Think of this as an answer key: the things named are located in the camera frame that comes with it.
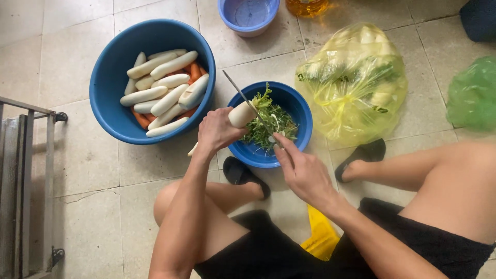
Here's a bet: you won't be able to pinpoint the person's right leg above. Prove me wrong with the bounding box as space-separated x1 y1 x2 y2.
341 140 496 245

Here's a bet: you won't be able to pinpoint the person's right hand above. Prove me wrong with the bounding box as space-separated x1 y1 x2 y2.
273 133 342 212

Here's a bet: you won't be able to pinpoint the cooking oil bottle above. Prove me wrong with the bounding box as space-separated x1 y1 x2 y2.
285 0 330 18

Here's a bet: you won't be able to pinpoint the person's black shorts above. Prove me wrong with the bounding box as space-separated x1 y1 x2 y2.
193 198 496 279

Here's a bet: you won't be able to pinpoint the heap of green leaf scraps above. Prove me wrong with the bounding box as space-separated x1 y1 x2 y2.
240 82 299 152

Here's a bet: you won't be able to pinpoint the yellow plastic stool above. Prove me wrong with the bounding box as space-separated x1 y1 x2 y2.
300 204 342 261

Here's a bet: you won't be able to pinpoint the person's black slipper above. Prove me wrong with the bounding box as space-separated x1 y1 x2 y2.
334 138 386 183
223 156 271 200

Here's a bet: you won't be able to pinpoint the heap of orange carrots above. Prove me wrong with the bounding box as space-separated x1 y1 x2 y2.
130 61 208 130

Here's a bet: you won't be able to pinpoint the lavender plastic bowl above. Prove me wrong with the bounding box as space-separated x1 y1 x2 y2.
217 0 280 38

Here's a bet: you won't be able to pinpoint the yellow plastic bag of radishes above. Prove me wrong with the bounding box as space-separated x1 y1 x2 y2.
294 22 408 147

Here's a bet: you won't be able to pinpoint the dark blue container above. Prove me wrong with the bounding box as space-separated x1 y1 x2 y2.
460 0 496 42

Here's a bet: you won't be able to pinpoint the small blue plastic bowl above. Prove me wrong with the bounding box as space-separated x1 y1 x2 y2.
227 81 313 169

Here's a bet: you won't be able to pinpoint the person's left black slipper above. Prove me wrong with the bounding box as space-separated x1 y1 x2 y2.
223 156 271 200

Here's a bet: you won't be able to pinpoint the large blue plastic basin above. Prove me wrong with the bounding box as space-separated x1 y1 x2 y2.
89 19 217 145

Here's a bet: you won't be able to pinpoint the white radish with tail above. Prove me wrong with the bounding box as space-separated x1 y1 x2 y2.
188 100 259 157

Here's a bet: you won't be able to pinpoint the person's right black slipper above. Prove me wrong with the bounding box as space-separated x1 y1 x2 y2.
334 138 386 183

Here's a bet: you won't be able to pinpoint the grey metal rack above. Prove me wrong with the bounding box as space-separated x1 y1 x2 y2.
0 96 68 279

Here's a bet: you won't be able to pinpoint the green plastic bag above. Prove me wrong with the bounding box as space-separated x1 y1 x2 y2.
446 56 496 132

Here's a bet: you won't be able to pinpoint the person's left hand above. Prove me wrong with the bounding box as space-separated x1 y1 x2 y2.
197 106 249 156

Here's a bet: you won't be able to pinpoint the person's leg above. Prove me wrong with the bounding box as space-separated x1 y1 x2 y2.
341 140 496 245
153 179 268 264

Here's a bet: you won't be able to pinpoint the pile of peeled white radishes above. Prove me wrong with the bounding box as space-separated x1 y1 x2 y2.
120 48 210 138

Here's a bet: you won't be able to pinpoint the thin steel knife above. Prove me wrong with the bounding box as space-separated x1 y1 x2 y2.
222 69 282 150

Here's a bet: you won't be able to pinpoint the person's left leg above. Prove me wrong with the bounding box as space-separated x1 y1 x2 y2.
153 179 268 264

